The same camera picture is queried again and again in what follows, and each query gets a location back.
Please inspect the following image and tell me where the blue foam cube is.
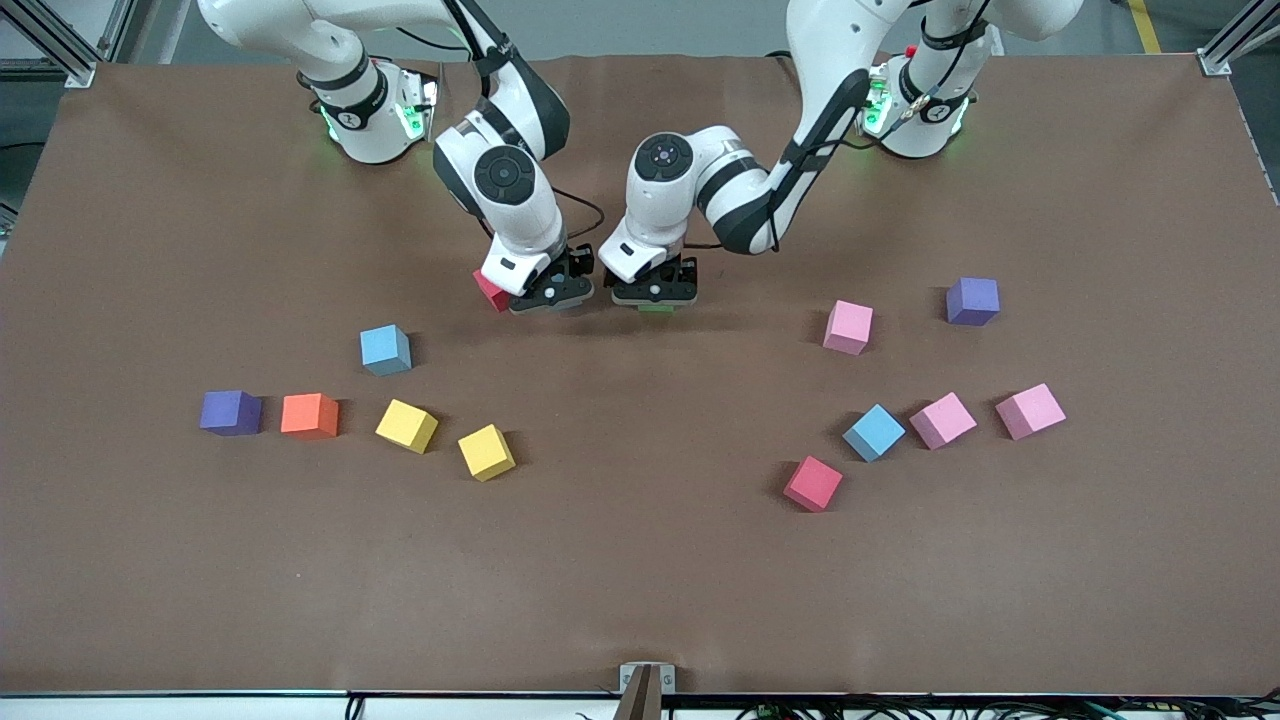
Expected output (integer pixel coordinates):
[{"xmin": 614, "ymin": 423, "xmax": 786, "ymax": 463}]
[
  {"xmin": 360, "ymin": 324, "xmax": 413, "ymax": 378},
  {"xmin": 842, "ymin": 404, "xmax": 907, "ymax": 463}
]

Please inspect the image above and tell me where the purple foam cube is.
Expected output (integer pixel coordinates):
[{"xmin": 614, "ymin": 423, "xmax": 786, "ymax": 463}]
[
  {"xmin": 199, "ymin": 390, "xmax": 263, "ymax": 437},
  {"xmin": 946, "ymin": 277, "xmax": 1001, "ymax": 327}
]

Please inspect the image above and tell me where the yellow floor tape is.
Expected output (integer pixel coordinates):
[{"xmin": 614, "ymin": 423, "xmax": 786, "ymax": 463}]
[{"xmin": 1128, "ymin": 0, "xmax": 1166, "ymax": 56}]

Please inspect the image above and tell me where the aluminium frame post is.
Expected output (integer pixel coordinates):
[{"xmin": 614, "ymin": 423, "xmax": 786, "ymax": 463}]
[
  {"xmin": 0, "ymin": 0, "xmax": 136, "ymax": 89},
  {"xmin": 1195, "ymin": 0, "xmax": 1280, "ymax": 79}
]

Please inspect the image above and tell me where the orange foam cube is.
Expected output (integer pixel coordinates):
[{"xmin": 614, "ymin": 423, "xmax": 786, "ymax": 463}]
[{"xmin": 280, "ymin": 393, "xmax": 340, "ymax": 440}]

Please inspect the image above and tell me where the yellow foam cube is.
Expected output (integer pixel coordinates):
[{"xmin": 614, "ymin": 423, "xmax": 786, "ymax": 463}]
[
  {"xmin": 375, "ymin": 399, "xmax": 439, "ymax": 455},
  {"xmin": 458, "ymin": 424, "xmax": 517, "ymax": 483}
]

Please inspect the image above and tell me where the brown table mat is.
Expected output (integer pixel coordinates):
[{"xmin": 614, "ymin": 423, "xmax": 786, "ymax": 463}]
[{"xmin": 0, "ymin": 52, "xmax": 1280, "ymax": 696}]

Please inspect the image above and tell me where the pink foam cube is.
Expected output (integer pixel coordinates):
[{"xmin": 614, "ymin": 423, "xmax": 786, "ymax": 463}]
[
  {"xmin": 995, "ymin": 383, "xmax": 1067, "ymax": 442},
  {"xmin": 823, "ymin": 300, "xmax": 874, "ymax": 356},
  {"xmin": 909, "ymin": 392, "xmax": 978, "ymax": 450}
]

